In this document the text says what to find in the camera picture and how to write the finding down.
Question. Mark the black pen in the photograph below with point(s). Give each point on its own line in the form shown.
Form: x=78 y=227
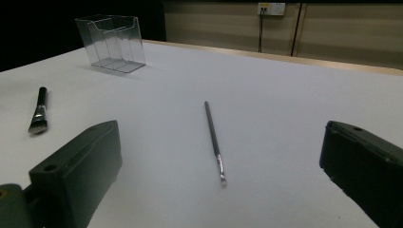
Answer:
x=39 y=117

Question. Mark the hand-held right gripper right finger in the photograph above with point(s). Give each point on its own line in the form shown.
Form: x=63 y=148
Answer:
x=367 y=171

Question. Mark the clear acrylic organizer box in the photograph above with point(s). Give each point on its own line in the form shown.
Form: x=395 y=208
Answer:
x=111 y=47

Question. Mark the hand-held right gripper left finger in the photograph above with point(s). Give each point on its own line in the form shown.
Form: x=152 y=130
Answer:
x=79 y=171

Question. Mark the white wall socket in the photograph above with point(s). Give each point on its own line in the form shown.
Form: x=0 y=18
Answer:
x=275 y=9

